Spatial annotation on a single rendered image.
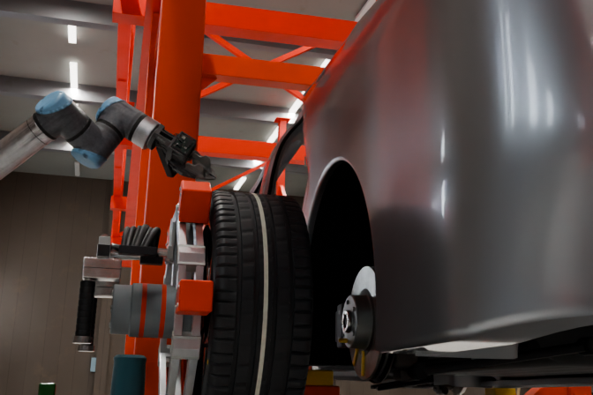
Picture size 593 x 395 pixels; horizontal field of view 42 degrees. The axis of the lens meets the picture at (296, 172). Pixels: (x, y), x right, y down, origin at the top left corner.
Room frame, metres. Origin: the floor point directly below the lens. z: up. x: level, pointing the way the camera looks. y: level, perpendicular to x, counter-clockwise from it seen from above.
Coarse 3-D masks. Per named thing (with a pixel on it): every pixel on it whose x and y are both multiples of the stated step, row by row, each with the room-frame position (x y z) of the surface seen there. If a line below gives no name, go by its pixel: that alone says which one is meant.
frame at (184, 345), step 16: (176, 208) 1.93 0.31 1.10; (176, 224) 1.94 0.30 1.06; (192, 224) 1.96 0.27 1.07; (176, 256) 1.83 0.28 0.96; (192, 256) 1.81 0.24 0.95; (176, 272) 1.83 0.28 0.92; (176, 320) 1.80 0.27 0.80; (192, 320) 1.82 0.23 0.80; (176, 336) 1.80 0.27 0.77; (192, 336) 1.81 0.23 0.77; (160, 352) 2.29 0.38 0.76; (176, 352) 1.81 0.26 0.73; (192, 352) 1.81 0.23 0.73; (160, 368) 2.24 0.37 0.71; (176, 368) 1.84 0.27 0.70; (192, 368) 1.85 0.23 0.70; (160, 384) 2.20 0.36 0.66; (176, 384) 2.21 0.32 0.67; (192, 384) 1.89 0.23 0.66
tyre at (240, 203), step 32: (224, 192) 1.95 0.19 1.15; (224, 224) 1.82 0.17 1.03; (256, 224) 1.85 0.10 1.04; (288, 224) 1.87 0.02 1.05; (224, 256) 1.78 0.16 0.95; (256, 256) 1.80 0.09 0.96; (288, 256) 1.81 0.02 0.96; (224, 288) 1.76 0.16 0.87; (256, 288) 1.79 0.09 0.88; (288, 288) 1.80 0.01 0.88; (224, 320) 1.77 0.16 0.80; (256, 320) 1.79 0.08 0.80; (288, 320) 1.80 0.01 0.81; (224, 352) 1.79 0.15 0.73; (256, 352) 1.80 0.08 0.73; (288, 352) 1.82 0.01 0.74; (224, 384) 1.82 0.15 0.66; (256, 384) 1.84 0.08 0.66; (288, 384) 1.86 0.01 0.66
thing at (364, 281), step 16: (368, 272) 2.19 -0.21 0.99; (352, 288) 2.34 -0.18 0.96; (368, 288) 2.20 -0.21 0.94; (352, 304) 2.19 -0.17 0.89; (368, 304) 2.17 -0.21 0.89; (352, 320) 2.19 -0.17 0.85; (368, 320) 2.16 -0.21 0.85; (352, 336) 2.19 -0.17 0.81; (368, 336) 2.17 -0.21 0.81; (352, 352) 2.34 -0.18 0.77; (368, 352) 2.20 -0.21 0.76; (368, 368) 2.20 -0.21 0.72; (384, 368) 2.15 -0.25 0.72
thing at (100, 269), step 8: (88, 264) 1.83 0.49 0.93; (96, 264) 1.83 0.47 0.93; (104, 264) 1.83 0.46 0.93; (112, 264) 1.84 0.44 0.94; (120, 264) 1.84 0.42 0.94; (88, 272) 1.83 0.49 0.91; (96, 272) 1.83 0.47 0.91; (104, 272) 1.83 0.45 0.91; (112, 272) 1.84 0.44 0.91; (120, 272) 1.84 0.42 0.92; (96, 280) 1.87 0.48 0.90; (104, 280) 1.87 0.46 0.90; (112, 280) 1.87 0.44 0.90
